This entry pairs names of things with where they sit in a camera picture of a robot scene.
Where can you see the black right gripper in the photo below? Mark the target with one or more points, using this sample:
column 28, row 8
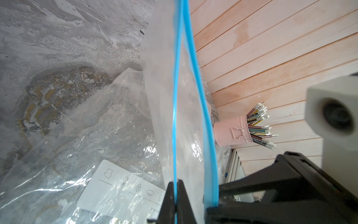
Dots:
column 293, row 190

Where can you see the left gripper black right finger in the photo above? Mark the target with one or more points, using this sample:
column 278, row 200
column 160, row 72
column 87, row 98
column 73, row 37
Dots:
column 185, row 214

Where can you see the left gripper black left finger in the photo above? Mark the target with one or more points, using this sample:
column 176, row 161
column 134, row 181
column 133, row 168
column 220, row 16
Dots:
column 168, row 209

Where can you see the clear zip-top bag blue zipper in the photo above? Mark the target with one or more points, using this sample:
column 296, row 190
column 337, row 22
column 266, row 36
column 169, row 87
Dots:
column 181, row 108

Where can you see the clear zip-top bag with label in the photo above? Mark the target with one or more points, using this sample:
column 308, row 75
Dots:
column 97, row 166

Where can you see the bundle of coloured pencils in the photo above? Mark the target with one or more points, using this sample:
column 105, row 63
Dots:
column 260, row 134

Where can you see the pink pencil holder tin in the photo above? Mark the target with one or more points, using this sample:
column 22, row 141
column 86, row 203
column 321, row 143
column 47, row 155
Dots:
column 233, row 131

